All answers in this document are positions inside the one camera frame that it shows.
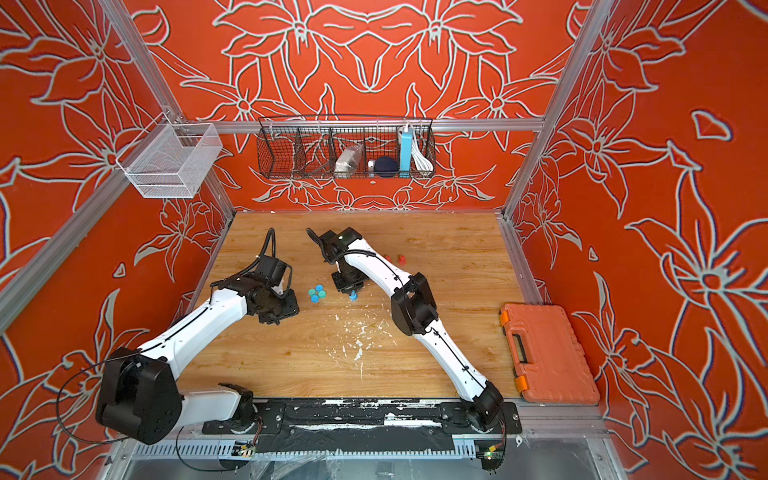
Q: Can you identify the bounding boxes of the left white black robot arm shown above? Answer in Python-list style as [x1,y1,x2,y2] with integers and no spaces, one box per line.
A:
[95,229,300,445]

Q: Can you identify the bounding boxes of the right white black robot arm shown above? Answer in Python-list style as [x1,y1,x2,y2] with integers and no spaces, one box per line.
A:
[306,227,506,432]

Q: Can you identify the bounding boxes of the dark blue ball in basket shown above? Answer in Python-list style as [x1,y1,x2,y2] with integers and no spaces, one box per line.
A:
[373,156,399,178]

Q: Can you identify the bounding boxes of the silver pouch in basket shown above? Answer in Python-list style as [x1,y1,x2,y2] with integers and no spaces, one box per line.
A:
[334,144,364,179]

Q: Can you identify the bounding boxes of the light blue box in basket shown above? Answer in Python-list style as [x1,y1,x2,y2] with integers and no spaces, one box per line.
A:
[398,124,413,178]

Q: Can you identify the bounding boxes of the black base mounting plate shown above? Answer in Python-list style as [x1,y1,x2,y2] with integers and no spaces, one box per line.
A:
[202,398,522,458]

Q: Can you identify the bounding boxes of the orange plastic tool case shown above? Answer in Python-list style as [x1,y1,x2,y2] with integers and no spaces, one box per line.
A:
[499,303,600,405]

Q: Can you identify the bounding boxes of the white cables in basket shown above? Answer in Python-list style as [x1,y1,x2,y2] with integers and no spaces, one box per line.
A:
[412,134,436,178]

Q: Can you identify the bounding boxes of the black wire wall basket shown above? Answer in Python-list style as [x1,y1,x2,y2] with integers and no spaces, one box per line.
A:
[256,115,437,180]

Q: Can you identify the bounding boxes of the clear plastic wall bin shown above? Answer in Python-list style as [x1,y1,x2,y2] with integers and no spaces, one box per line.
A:
[117,123,222,199]

